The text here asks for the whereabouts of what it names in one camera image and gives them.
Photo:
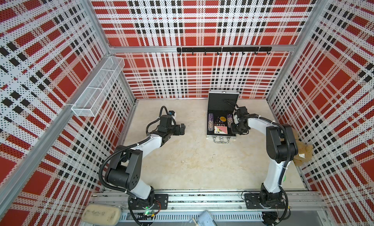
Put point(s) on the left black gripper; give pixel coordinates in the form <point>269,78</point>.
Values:
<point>182,129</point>

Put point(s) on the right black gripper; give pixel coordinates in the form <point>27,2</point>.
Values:
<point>232,125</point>

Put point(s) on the silver aluminium poker case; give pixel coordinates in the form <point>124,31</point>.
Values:
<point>220,110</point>

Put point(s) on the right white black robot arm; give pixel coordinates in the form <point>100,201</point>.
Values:
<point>281,148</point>

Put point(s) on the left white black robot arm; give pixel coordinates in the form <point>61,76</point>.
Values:
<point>121,171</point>

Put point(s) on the white plastic object at front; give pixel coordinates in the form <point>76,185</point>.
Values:
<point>204,219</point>

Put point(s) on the beige sponge block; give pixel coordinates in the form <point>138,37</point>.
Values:
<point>101,215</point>

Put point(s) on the black wall hook rail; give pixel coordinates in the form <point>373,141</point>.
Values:
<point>204,50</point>

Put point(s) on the white wire mesh shelf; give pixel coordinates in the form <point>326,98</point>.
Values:
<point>92,98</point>

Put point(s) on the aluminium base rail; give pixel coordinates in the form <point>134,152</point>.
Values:
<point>223,206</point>

